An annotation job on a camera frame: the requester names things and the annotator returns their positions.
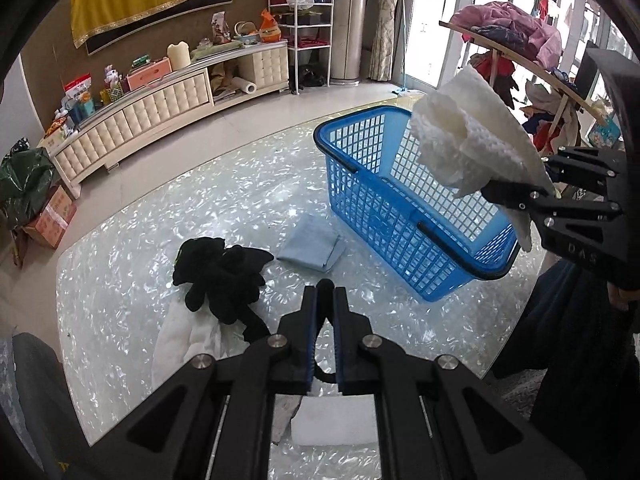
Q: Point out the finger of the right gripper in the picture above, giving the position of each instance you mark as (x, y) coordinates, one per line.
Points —
(538, 202)
(598, 170)

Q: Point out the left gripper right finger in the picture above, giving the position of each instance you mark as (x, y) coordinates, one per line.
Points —
(367, 363)

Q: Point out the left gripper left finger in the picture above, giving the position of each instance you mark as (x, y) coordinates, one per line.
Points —
(278, 364)

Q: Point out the white knitted cloth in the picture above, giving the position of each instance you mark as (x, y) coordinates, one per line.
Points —
(468, 137)

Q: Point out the black plush cloth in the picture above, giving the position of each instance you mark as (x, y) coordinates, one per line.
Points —
(227, 279)

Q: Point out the white fluffy towel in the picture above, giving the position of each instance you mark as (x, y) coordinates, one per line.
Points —
(185, 334)

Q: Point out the light blue cloth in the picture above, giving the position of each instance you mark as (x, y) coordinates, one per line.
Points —
(313, 244)

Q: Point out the grey rag mat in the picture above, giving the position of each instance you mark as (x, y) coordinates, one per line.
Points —
(284, 409)

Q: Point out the wooden clothes drying rack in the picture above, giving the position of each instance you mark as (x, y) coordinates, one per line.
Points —
(551, 102)

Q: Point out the blue plastic laundry basket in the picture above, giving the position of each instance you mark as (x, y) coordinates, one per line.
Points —
(433, 240)

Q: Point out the pink clothes pile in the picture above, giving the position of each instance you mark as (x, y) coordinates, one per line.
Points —
(541, 42)

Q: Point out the patterned beige curtain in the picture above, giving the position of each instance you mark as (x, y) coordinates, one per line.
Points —
(381, 60)

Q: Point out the red printed cardboard box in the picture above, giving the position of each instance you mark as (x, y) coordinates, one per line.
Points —
(49, 227)

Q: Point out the white paper roll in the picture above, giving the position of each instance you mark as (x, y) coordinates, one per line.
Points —
(245, 86)

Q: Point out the silver standing air conditioner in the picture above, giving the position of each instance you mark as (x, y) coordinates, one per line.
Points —
(348, 20)

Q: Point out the white metal shelf rack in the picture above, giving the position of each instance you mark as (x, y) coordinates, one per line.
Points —
(308, 29)

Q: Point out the cream tufted TV cabinet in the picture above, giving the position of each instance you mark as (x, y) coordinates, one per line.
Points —
(162, 107)

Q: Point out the green plastic bag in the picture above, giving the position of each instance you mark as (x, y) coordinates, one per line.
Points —
(27, 175)

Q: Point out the orange bottle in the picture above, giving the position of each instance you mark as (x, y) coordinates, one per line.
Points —
(269, 31)

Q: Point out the pink storage box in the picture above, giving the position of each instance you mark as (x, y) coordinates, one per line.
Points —
(144, 75)

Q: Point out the cream candle-shaped lamp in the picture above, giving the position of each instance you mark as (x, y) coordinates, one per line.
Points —
(179, 55)

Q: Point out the black wall television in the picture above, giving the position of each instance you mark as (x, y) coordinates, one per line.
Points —
(104, 39)

